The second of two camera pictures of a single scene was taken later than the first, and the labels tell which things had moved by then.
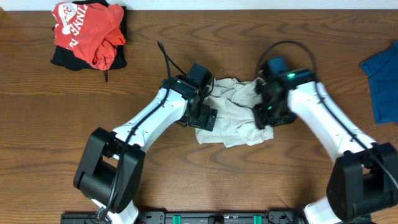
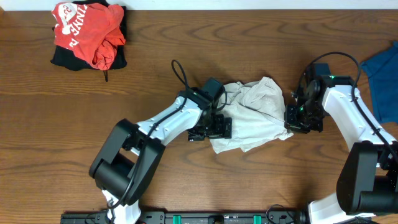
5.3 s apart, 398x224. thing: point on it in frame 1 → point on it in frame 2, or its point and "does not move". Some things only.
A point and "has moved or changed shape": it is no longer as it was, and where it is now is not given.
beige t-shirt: (234, 101) has moved or changed shape
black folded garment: (71, 60) does not move
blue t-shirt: (382, 71) does not move
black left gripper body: (199, 116) → (214, 128)
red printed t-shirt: (94, 30) does not move
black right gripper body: (273, 113) → (309, 116)
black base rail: (191, 216) does not move
